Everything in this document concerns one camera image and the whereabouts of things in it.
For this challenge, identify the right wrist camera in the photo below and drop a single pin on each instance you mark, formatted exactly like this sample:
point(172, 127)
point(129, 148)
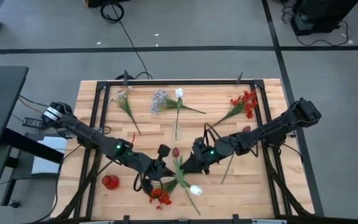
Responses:
point(198, 146)

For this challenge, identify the dark grey desk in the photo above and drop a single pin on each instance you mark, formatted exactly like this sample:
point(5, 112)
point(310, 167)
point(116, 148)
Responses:
point(2, 105)

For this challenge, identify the small white flower spray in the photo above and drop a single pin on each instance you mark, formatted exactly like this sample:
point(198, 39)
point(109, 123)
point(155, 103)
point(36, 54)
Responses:
point(126, 107)

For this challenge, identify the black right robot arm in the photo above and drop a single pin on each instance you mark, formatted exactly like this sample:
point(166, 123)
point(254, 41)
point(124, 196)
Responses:
point(275, 130)

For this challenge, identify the white flat board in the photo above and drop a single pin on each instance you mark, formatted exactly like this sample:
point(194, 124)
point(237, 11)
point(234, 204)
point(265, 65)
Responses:
point(47, 158)

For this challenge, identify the dark red tulip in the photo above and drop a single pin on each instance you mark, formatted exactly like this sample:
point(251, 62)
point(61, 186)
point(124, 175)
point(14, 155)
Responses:
point(246, 128)
point(175, 152)

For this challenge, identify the pale lavender flower bunch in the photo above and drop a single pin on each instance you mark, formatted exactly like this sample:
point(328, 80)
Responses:
point(168, 104)

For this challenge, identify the black metal frame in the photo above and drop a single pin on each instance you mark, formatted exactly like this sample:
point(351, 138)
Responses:
point(179, 82)

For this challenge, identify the black caster wheel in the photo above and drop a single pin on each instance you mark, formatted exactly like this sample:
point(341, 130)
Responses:
point(15, 204)

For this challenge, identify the red flower bunch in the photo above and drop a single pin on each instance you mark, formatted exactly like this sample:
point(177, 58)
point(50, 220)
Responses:
point(242, 104)
point(162, 197)

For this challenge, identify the black power adapter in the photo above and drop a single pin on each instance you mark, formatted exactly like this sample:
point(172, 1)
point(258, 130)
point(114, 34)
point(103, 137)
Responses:
point(33, 123)

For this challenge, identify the clear glass vase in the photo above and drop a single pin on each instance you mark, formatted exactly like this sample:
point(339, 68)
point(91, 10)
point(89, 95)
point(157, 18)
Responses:
point(176, 131)

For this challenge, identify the black equipment box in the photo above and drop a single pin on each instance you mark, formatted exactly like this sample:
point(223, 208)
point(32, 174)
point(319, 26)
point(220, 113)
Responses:
point(322, 15)

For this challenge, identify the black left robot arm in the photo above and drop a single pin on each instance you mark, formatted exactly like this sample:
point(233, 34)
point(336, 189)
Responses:
point(82, 132)

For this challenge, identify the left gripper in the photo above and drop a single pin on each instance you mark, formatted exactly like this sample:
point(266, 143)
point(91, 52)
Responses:
point(150, 169)

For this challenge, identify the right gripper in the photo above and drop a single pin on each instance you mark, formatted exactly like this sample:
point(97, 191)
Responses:
point(205, 157)

